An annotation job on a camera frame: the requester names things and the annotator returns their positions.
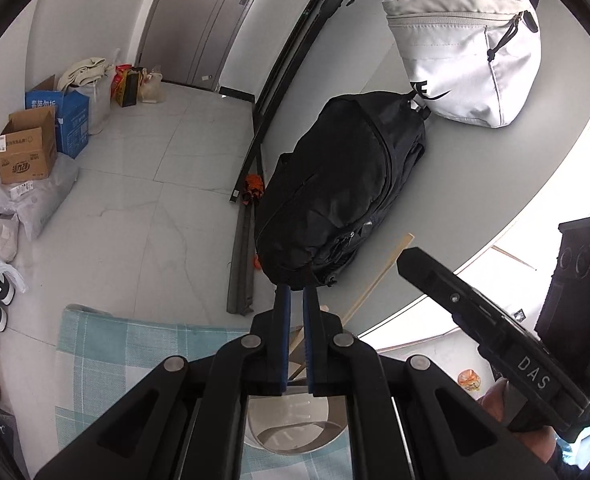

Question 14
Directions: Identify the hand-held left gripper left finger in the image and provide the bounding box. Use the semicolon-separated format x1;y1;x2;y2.
32;285;292;480

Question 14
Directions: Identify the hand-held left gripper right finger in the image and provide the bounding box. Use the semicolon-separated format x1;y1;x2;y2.
302;286;558;480

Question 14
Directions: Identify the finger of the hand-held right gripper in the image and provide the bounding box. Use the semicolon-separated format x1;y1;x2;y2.
396;246;481;321

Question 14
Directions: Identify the pale single wooden chopstick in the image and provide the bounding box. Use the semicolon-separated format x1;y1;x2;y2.
287;304;330;361
295;233;416;378

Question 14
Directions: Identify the white utensil holder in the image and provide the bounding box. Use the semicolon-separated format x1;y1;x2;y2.
245;392;348;457

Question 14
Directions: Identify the person's right hand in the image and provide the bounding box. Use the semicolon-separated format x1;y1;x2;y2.
476;377;558;466

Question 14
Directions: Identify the orange snack packet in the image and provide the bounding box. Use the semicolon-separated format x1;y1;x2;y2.
456;368;482;392

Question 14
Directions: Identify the black backpack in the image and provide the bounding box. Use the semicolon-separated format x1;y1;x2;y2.
253;91;428;291

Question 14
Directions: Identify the orange black tool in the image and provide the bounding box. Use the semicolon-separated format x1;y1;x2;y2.
241;174;265;205

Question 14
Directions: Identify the teal checked tablecloth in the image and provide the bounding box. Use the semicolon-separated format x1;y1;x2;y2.
55;304;356;480

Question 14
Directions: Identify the white sling bag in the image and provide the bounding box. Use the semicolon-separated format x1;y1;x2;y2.
381;0;543;130

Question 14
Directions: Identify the grey parcel bag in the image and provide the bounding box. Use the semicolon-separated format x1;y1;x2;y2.
0;152;80;240

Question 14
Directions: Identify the beige plastic bag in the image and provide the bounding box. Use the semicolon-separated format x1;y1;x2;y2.
140;66;165;105

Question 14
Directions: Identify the black paper bag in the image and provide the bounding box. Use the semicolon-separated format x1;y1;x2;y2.
120;66;146;108

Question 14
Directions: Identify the translucent plastic bag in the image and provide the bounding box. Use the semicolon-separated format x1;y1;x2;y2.
77;80;113;136

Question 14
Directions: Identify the black shoebox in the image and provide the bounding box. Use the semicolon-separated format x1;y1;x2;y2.
0;402;28;480

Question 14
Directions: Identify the blue cardboard box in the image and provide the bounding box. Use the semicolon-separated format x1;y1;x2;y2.
25;74;92;160

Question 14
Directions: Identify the red snack bag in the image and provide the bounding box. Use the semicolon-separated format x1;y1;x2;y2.
110;64;132;106

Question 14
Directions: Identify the brown cardboard box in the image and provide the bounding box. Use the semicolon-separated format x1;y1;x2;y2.
0;106;58;186

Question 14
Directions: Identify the grey door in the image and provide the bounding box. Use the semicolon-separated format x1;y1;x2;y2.
137;0;281;91

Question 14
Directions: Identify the cream cloth tote bag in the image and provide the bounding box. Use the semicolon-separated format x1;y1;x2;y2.
57;56;113;91

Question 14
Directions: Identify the grey metal rail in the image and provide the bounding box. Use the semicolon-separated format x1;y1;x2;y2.
226;204;257;317

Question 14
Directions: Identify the metal wall hook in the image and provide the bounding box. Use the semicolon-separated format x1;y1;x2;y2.
407;95;432;121

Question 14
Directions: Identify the black door frame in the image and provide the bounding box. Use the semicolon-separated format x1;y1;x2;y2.
227;0;363;206

